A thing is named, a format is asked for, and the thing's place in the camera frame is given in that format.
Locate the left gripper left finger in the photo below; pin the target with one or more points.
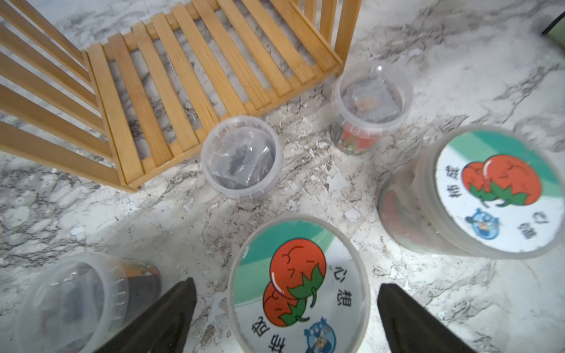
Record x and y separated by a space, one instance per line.
164 327

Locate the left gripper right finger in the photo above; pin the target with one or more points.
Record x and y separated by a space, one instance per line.
410 328

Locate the clear tub dark seeds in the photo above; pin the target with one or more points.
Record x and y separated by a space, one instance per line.
81 302

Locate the tomato seed jar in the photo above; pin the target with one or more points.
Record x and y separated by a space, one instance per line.
299 285
479 191

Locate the clear tub purple seeds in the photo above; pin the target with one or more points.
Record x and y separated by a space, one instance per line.
242 159

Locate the two-tier bamboo slat shelf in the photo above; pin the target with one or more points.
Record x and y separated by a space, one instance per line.
143 102

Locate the clear tub red seeds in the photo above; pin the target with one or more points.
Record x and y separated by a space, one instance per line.
371 100

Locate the green seed packet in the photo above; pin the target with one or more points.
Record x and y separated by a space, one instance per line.
555 31

